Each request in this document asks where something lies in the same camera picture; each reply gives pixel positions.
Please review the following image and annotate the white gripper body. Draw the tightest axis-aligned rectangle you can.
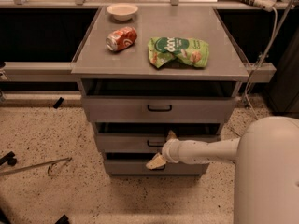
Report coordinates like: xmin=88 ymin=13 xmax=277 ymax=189
xmin=162 ymin=139 xmax=180 ymax=163

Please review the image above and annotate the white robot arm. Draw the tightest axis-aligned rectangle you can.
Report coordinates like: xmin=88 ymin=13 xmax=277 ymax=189
xmin=146 ymin=116 xmax=299 ymax=224

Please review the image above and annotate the grey drawer cabinet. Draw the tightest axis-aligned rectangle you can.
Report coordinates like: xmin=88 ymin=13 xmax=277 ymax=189
xmin=72 ymin=6 xmax=249 ymax=175

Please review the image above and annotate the grey top drawer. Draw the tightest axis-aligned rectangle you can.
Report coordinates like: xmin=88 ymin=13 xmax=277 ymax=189
xmin=81 ymin=78 xmax=237 ymax=123

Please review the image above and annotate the green chip bag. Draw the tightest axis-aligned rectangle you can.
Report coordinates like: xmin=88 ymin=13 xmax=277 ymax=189
xmin=148 ymin=37 xmax=209 ymax=68

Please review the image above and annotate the metal rod on floor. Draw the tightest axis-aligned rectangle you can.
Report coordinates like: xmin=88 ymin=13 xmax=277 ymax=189
xmin=0 ymin=157 xmax=72 ymax=176

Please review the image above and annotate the crushed orange soda can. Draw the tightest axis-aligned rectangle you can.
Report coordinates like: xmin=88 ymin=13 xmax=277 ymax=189
xmin=106 ymin=27 xmax=137 ymax=51

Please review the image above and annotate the black foot bottom edge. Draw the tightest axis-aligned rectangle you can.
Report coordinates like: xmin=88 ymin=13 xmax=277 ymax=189
xmin=55 ymin=215 xmax=70 ymax=224

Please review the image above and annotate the small black block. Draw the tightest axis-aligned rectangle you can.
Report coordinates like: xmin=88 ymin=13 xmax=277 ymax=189
xmin=53 ymin=97 xmax=64 ymax=109

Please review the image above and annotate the white ceramic bowl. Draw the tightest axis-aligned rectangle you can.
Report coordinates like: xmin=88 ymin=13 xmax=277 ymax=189
xmin=107 ymin=3 xmax=138 ymax=21

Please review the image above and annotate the black caster foot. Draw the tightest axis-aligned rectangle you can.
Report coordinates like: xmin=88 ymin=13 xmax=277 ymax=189
xmin=0 ymin=151 xmax=17 ymax=166

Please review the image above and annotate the white cable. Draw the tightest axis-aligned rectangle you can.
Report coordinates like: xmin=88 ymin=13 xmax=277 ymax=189
xmin=230 ymin=7 xmax=278 ymax=138

